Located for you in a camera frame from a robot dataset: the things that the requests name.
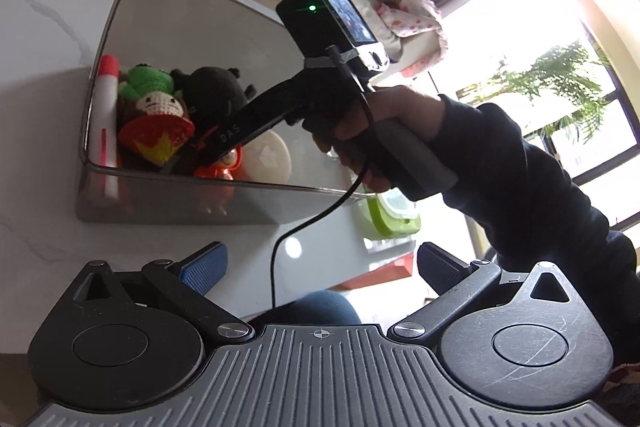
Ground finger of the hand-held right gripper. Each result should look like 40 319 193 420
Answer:
192 139 223 168

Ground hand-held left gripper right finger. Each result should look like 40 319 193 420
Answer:
386 242 583 347

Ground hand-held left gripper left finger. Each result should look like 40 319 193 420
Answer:
74 243 255 348

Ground orange monster toy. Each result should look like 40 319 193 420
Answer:
192 146 244 215

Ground black plush toy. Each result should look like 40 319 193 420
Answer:
170 66 256 142

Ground round beige disc toy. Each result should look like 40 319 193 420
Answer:
239 129 293 184

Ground crocheted doll green red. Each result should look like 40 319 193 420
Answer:
116 63 197 168

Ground green plastic tray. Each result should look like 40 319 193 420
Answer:
359 192 422 240

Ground red white toy rocket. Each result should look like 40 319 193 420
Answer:
97 54 121 200

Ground smoky transparent storage box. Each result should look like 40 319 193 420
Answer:
75 0 376 225

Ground person's right forearm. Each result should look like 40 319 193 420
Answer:
425 94 640 368

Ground person's right hand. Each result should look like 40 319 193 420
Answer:
302 85 446 194

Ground pink floral cloth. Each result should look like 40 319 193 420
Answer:
374 0 448 80

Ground beige sofa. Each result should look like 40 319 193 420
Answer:
185 0 451 80

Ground person's right leg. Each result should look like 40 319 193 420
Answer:
250 289 363 327

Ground green potted plant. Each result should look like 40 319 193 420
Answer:
492 39 613 142

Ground dark framed window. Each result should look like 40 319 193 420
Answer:
520 22 640 233

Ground black cable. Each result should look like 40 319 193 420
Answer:
270 46 373 310

